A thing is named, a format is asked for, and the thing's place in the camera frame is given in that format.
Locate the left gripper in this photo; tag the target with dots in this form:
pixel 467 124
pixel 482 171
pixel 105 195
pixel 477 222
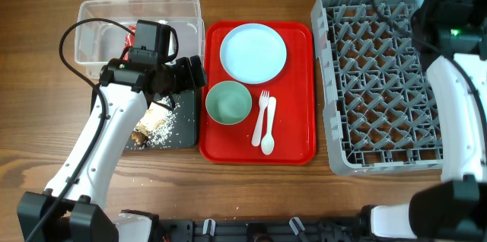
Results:
pixel 188 81

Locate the rice and food scraps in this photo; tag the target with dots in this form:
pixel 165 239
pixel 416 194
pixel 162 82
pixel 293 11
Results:
pixel 155 127

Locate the red snack wrapper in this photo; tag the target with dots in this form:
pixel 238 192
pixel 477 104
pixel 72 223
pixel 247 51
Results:
pixel 129 40

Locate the green bowl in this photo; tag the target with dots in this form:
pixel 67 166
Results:
pixel 228 102

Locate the light blue plate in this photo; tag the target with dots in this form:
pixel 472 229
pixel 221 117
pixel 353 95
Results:
pixel 253 53

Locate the white plastic fork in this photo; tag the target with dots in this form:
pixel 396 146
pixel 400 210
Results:
pixel 263 103

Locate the white plastic spoon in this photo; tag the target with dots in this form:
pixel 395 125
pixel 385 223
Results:
pixel 268 142

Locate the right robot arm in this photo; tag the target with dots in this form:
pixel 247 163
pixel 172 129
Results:
pixel 450 37

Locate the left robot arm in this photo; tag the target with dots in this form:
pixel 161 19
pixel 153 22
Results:
pixel 71 206

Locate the clear plastic waste bin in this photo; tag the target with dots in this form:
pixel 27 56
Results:
pixel 96 43

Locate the grey dishwasher rack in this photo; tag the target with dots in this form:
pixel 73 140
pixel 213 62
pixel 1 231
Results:
pixel 379 114

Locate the black plastic tray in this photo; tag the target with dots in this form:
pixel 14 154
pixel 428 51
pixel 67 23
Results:
pixel 186 120

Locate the red serving tray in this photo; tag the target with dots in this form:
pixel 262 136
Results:
pixel 294 127

